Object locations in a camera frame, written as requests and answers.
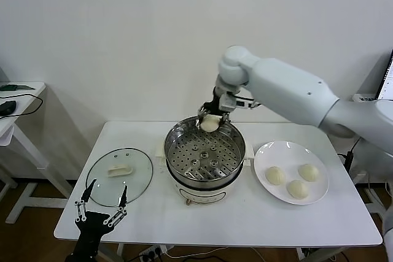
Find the grey open laptop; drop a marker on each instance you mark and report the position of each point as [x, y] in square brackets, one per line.
[388, 84]

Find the round glass pot lid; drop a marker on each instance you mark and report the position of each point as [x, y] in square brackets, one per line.
[135, 164]

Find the white electric cooking pot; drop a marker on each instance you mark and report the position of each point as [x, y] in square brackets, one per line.
[202, 196]

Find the white power strip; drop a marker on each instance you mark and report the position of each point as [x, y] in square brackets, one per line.
[152, 252]

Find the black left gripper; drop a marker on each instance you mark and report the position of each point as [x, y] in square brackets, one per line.
[92, 228]

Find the black computer mouse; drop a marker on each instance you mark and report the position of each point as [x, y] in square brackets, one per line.
[7, 107]

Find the white steamed baozi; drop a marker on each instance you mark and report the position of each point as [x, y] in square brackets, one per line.
[308, 171]
[275, 176]
[210, 124]
[297, 190]

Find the white round plate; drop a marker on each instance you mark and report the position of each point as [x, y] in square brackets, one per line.
[307, 154]

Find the white side desk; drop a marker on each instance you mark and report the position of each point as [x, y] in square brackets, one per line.
[18, 102]
[357, 96]

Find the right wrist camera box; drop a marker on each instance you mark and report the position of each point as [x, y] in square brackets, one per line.
[228, 102]

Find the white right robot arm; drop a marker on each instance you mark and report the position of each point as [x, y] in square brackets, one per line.
[291, 96]

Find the perforated steel steamer basket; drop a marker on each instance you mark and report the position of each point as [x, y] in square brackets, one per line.
[202, 157]

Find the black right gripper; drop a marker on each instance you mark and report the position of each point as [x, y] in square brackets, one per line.
[216, 104]

